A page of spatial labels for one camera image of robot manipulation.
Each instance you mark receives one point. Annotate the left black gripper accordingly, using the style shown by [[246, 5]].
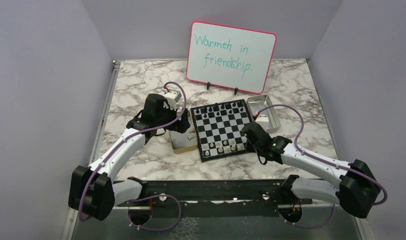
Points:
[[180, 125]]

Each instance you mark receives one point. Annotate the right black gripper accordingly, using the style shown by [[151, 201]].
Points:
[[249, 147]]

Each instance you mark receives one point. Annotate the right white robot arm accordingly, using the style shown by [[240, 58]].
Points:
[[350, 185]]

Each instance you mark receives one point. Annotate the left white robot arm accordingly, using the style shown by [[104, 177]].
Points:
[[93, 191]]

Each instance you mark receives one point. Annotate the gold tin with white pieces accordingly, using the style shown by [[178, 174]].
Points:
[[183, 142]]

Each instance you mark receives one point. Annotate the black and white chessboard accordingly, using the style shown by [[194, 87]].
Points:
[[220, 122]]

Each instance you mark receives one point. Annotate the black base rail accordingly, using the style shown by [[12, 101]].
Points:
[[210, 198]]

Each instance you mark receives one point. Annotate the white board with pink frame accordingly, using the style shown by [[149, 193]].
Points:
[[229, 57]]

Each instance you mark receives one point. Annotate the aluminium frame rail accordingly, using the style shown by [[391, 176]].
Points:
[[72, 216]]

